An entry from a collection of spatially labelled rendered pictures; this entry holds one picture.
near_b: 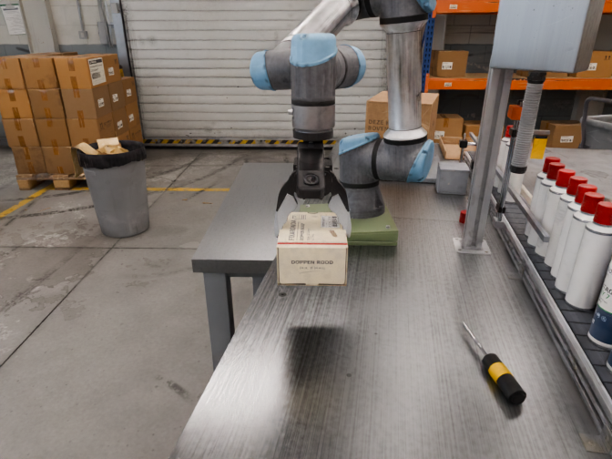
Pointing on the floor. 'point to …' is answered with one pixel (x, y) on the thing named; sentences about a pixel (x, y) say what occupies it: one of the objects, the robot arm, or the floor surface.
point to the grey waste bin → (119, 198)
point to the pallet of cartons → (63, 111)
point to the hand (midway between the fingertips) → (312, 238)
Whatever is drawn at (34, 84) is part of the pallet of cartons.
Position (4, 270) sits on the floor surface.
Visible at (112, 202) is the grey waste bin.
